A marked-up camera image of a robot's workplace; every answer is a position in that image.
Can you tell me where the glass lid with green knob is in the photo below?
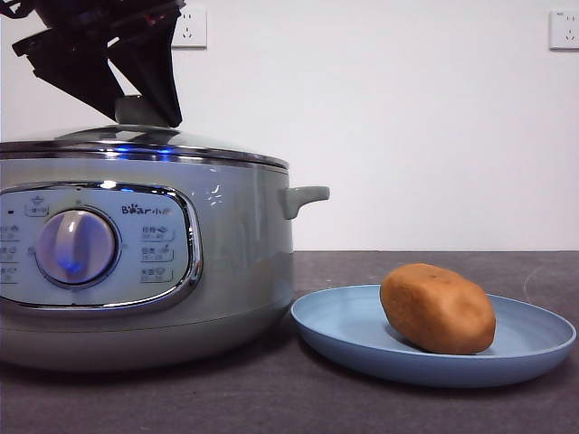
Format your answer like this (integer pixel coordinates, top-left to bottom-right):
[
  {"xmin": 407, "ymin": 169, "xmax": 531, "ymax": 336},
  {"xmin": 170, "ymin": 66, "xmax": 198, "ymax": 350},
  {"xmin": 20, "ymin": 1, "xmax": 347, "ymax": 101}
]
[{"xmin": 0, "ymin": 94, "xmax": 290, "ymax": 172}]

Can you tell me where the brown potato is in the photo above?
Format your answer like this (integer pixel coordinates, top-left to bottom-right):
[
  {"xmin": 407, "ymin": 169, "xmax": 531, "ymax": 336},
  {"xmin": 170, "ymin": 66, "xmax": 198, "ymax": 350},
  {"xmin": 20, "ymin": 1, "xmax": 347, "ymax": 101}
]
[{"xmin": 379, "ymin": 262, "xmax": 497, "ymax": 355}]

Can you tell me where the white round steamer dial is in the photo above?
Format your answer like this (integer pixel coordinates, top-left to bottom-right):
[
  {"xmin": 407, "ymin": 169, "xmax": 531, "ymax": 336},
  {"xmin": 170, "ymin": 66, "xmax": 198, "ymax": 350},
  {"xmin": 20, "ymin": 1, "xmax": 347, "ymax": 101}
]
[{"xmin": 34, "ymin": 209, "xmax": 119, "ymax": 287}]

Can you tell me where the pale green electric steamer pot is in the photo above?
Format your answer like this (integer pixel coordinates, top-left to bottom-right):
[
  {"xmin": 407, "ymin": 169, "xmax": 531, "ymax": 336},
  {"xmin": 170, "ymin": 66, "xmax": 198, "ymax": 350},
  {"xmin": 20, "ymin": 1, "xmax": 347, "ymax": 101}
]
[{"xmin": 0, "ymin": 157, "xmax": 330, "ymax": 373}]

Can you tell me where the blue round plate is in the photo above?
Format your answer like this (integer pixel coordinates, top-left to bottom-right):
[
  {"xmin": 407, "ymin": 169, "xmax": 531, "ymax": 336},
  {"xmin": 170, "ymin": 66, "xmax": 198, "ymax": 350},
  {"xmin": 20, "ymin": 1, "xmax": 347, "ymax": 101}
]
[{"xmin": 290, "ymin": 284, "xmax": 578, "ymax": 389}]

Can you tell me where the white wall socket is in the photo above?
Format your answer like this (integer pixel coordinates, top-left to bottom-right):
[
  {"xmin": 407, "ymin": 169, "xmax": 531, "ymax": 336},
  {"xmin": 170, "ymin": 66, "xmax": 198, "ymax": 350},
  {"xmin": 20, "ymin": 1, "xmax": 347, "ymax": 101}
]
[
  {"xmin": 173, "ymin": 8, "xmax": 208, "ymax": 50},
  {"xmin": 548, "ymin": 10, "xmax": 579, "ymax": 51}
]

